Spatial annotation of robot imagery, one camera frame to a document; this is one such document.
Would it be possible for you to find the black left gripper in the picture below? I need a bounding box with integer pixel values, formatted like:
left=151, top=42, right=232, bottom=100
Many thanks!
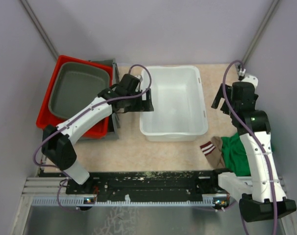
left=124, top=88, right=154, bottom=113

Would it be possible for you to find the large white plastic container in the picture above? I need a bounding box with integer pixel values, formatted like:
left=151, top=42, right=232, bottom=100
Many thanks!
left=140, top=65, right=209, bottom=142

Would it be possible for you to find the grey-green plastic tub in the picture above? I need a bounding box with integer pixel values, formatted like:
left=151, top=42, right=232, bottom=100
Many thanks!
left=48, top=62, right=112, bottom=119

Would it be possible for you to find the red plastic crate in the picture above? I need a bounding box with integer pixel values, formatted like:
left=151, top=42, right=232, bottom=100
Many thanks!
left=36, top=55, right=114, bottom=129

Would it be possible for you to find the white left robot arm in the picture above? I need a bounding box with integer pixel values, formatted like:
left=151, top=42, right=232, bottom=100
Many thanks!
left=41, top=73, right=154, bottom=194

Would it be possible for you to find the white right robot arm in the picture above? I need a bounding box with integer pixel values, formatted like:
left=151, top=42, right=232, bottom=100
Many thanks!
left=210, top=75, right=297, bottom=222

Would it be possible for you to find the grey plastic crate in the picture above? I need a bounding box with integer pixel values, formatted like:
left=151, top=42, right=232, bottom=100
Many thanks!
left=74, top=58, right=121, bottom=142

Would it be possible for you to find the brown striped sock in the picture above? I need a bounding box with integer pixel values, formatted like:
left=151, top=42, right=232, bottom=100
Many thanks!
left=200, top=137, right=225, bottom=169

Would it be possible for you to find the green cloth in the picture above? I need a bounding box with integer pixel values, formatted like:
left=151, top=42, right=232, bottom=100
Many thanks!
left=222, top=133, right=251, bottom=176

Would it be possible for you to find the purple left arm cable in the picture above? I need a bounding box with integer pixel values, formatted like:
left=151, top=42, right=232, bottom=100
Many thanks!
left=32, top=64, right=153, bottom=212

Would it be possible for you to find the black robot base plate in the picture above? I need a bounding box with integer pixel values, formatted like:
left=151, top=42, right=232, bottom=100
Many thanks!
left=38, top=170, right=237, bottom=211

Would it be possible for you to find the aluminium rail frame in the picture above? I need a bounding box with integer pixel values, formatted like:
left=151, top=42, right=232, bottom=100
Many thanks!
left=22, top=176, right=287, bottom=195

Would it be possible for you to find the grey slotted cable duct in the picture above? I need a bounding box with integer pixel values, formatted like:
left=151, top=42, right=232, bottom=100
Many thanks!
left=31, top=194, right=215, bottom=207

